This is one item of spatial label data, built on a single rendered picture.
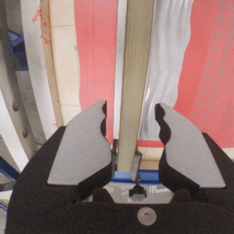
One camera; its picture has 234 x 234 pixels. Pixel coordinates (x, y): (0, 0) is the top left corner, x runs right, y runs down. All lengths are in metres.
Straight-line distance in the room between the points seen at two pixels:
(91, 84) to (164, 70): 0.15
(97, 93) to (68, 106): 0.08
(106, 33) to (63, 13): 0.09
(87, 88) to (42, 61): 0.10
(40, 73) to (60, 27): 0.09
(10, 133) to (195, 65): 0.40
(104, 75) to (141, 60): 0.13
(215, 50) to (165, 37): 0.11
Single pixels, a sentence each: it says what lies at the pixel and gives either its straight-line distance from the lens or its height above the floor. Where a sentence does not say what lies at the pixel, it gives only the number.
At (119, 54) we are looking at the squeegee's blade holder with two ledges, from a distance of 0.23.
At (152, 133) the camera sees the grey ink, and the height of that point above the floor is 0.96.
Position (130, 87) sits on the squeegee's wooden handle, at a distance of 0.18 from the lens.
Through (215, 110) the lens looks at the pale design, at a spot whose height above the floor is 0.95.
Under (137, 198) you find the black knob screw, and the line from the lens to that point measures 0.38.
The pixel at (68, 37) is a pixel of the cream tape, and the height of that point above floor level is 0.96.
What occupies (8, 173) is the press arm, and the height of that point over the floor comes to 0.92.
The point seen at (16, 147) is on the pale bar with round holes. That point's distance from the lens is 0.36.
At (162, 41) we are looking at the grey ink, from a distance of 0.28.
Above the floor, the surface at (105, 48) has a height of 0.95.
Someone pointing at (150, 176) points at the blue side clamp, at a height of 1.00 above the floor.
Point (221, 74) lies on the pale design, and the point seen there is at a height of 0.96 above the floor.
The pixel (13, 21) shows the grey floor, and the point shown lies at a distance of 1.60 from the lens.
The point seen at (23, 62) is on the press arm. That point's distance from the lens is 0.40.
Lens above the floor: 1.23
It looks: 58 degrees down
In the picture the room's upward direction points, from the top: 175 degrees counter-clockwise
